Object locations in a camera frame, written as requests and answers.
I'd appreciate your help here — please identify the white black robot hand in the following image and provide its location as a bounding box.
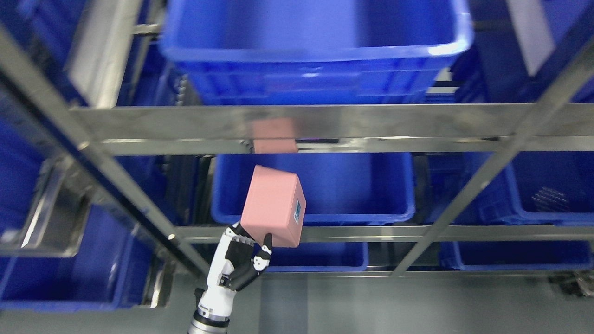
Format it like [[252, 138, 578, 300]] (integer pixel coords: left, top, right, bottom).
[[196, 222, 273, 321]]

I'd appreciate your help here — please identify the pink plastic storage box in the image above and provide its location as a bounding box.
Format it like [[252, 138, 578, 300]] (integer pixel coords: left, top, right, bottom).
[[240, 165, 306, 249]]

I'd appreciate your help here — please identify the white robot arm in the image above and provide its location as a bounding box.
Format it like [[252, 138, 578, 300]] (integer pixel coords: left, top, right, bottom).
[[187, 311, 231, 334]]

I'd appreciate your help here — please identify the blue bin middle shelf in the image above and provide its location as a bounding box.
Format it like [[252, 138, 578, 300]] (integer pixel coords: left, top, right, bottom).
[[211, 153, 415, 226]]

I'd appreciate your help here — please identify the blue bin shelf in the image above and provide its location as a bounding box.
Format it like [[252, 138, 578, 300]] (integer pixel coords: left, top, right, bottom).
[[211, 153, 415, 226], [425, 151, 594, 226], [159, 0, 474, 106]]

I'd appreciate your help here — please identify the steel shelf rack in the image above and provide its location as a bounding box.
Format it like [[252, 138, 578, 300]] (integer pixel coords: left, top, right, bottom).
[[1, 2, 593, 276]]

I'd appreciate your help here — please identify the blue bin top shelf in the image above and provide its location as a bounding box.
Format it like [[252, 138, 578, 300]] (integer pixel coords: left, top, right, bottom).
[[159, 0, 474, 106]]

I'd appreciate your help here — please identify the blue bin right shelf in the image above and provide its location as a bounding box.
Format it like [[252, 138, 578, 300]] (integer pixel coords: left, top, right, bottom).
[[425, 151, 594, 226]]

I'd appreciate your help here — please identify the blue bin bottom centre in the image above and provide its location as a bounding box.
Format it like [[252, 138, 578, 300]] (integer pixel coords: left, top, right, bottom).
[[266, 243, 369, 272]]

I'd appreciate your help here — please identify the blue bin bottom left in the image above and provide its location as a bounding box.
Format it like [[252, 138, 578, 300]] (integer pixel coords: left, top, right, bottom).
[[0, 206, 153, 313]]

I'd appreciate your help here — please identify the blue bin bottom right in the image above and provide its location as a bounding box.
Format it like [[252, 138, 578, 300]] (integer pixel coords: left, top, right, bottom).
[[439, 241, 593, 271]]

